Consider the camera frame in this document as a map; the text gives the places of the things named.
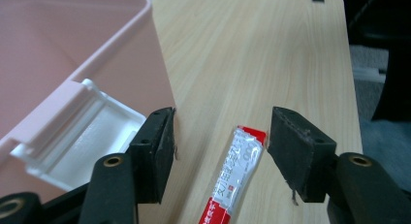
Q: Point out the pink plastic storage box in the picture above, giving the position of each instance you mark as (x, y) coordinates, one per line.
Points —
(64, 56)

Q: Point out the red and white ointment tube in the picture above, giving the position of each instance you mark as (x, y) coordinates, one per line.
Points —
(237, 172)

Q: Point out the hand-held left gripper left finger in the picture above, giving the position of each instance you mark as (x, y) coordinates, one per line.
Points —
(155, 153)

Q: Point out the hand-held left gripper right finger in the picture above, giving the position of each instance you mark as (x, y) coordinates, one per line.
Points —
(297, 156)

